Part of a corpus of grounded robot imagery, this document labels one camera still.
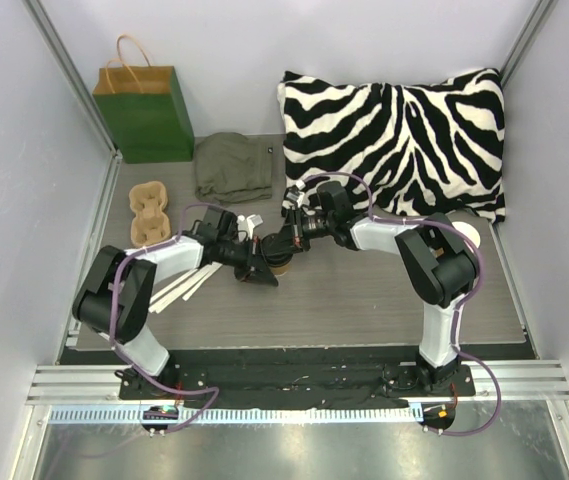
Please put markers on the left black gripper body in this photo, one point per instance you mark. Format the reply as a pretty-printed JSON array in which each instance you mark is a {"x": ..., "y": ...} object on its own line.
[{"x": 252, "y": 263}]

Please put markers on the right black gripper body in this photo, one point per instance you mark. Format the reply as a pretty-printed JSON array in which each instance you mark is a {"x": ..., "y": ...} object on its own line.
[{"x": 293, "y": 235}]

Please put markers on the brown paper coffee cup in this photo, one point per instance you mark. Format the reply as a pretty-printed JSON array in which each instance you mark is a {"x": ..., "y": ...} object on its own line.
[{"x": 280, "y": 269}]

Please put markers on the brown paper cups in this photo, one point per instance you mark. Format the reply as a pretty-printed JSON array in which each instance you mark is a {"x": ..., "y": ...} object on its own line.
[{"x": 469, "y": 231}]

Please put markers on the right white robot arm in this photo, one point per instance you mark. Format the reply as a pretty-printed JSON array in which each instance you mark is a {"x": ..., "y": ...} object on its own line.
[{"x": 440, "y": 267}]

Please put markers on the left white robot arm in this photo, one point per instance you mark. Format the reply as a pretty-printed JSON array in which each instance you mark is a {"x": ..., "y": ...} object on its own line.
[{"x": 114, "y": 297}]

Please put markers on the white paper straw upper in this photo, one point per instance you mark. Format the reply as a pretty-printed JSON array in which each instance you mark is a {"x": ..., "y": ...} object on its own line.
[{"x": 210, "y": 270}]

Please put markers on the white paper straw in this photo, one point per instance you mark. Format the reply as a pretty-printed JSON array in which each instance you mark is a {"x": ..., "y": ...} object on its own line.
[
  {"x": 210, "y": 270},
  {"x": 181, "y": 289},
  {"x": 161, "y": 293}
]

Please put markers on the white paper straw middle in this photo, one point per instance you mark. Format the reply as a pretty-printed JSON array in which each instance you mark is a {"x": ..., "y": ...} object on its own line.
[{"x": 161, "y": 293}]

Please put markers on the olive green folded cloth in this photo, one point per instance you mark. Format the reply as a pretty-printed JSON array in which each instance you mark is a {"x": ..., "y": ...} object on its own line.
[{"x": 230, "y": 168}]

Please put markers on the white paper straw lower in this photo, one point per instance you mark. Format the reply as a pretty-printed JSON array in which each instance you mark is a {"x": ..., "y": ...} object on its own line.
[{"x": 181, "y": 289}]

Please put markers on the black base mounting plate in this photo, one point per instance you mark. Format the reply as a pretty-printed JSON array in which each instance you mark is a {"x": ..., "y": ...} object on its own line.
[{"x": 328, "y": 378}]

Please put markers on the brown pulp cup carrier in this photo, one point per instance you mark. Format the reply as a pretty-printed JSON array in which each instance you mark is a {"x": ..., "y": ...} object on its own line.
[{"x": 150, "y": 225}]

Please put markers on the zebra print pillow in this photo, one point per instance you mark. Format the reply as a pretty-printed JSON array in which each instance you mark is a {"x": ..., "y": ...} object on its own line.
[{"x": 411, "y": 150}]

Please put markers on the green paper gift bag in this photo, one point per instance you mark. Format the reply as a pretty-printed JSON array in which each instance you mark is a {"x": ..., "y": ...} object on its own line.
[{"x": 144, "y": 110}]

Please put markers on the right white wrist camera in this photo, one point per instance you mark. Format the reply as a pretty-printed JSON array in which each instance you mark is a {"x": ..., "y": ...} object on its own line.
[{"x": 294, "y": 196}]

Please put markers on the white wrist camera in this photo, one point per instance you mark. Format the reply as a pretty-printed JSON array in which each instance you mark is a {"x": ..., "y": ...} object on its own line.
[
  {"x": 294, "y": 196},
  {"x": 246, "y": 226}
]

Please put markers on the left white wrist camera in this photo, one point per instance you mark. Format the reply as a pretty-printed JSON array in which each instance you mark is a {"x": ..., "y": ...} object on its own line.
[{"x": 246, "y": 226}]

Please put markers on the aluminium front rail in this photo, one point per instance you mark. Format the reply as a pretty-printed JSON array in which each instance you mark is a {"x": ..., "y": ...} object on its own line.
[{"x": 90, "y": 395}]

